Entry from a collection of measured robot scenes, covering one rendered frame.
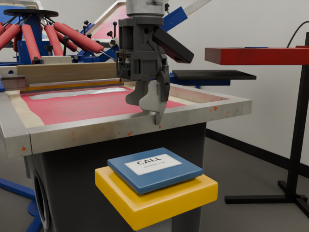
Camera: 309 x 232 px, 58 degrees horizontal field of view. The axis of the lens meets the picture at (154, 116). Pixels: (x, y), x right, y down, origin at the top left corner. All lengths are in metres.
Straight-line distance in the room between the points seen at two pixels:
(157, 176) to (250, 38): 2.72
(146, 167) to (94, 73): 0.80
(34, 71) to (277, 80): 2.23
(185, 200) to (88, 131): 0.24
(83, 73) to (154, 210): 0.85
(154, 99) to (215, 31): 2.84
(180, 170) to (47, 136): 0.24
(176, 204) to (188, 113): 0.31
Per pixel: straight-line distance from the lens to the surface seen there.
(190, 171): 0.38
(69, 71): 1.12
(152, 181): 0.35
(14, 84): 1.08
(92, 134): 0.54
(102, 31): 2.67
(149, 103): 0.56
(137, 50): 0.55
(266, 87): 2.90
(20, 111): 0.84
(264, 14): 2.95
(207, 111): 0.67
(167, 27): 1.53
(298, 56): 1.82
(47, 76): 1.10
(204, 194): 0.39
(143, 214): 0.34
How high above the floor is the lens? 1.13
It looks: 15 degrees down
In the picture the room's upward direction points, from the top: straight up
